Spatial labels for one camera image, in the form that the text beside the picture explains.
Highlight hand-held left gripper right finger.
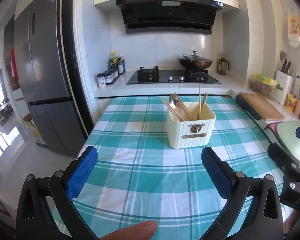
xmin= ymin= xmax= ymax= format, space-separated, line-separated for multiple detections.
xmin=201 ymin=146 xmax=283 ymax=240

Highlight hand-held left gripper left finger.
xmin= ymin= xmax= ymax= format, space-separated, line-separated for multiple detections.
xmin=16 ymin=145 xmax=98 ymax=240

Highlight cream utensil holder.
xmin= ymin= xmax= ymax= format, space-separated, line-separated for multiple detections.
xmin=167 ymin=102 xmax=217 ymax=149

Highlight silver spoon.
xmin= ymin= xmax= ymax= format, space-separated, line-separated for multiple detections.
xmin=170 ymin=94 xmax=181 ymax=109

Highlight person's right hand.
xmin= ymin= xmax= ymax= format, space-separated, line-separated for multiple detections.
xmin=286 ymin=209 xmax=300 ymax=235

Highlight person's left hand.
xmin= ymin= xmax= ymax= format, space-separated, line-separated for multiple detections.
xmin=100 ymin=220 xmax=158 ymax=240

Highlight green cutting board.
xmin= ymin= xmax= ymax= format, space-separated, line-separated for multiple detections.
xmin=276 ymin=121 xmax=300 ymax=164

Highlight pink mat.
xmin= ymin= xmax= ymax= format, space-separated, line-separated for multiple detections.
xmin=265 ymin=122 xmax=280 ymax=137

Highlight yellow packet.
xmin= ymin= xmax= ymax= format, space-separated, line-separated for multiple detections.
xmin=285 ymin=94 xmax=297 ymax=110

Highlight wooden cutting board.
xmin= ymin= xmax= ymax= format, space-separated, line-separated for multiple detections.
xmin=239 ymin=92 xmax=285 ymax=121

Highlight white knife block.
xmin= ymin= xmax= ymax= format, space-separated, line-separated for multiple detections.
xmin=275 ymin=70 xmax=293 ymax=105

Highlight cardboard box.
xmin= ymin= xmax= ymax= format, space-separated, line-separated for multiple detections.
xmin=22 ymin=114 xmax=48 ymax=148

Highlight yellow bag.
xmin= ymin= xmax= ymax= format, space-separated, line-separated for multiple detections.
xmin=251 ymin=74 xmax=278 ymax=85

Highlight teal checked tablecloth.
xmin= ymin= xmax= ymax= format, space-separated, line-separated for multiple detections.
xmin=46 ymin=95 xmax=294 ymax=240

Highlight white label spice jar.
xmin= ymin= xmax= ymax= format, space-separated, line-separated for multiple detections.
xmin=97 ymin=73 xmax=107 ymax=88

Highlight dining furniture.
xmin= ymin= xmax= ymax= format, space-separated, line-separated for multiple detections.
xmin=0 ymin=97 xmax=13 ymax=125

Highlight glass french press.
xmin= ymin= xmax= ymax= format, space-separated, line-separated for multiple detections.
xmin=218 ymin=57 xmax=229 ymax=76

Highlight black gas hob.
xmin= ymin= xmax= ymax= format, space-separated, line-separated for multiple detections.
xmin=127 ymin=66 xmax=222 ymax=85

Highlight dark wok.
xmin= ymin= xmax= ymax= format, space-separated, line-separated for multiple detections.
xmin=177 ymin=56 xmax=213 ymax=70

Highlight grey refrigerator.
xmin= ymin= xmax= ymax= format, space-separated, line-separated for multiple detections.
xmin=14 ymin=0 xmax=88 ymax=157

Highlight dark sauce bottle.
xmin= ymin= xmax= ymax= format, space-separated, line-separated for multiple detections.
xmin=118 ymin=55 xmax=126 ymax=74

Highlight glass wok lid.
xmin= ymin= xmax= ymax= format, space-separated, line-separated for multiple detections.
xmin=182 ymin=51 xmax=209 ymax=63

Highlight red hanging cloth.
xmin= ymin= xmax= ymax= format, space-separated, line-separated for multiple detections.
xmin=10 ymin=49 xmax=19 ymax=78

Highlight black range hood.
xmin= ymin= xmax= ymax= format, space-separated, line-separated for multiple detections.
xmin=116 ymin=0 xmax=224 ymax=35

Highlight wire basket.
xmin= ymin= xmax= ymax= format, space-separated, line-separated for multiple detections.
xmin=249 ymin=77 xmax=277 ymax=95

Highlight black handled knives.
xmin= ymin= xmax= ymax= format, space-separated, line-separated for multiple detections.
xmin=281 ymin=59 xmax=292 ymax=73

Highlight wall calendar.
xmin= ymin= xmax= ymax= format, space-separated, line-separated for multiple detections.
xmin=287 ymin=14 xmax=300 ymax=47

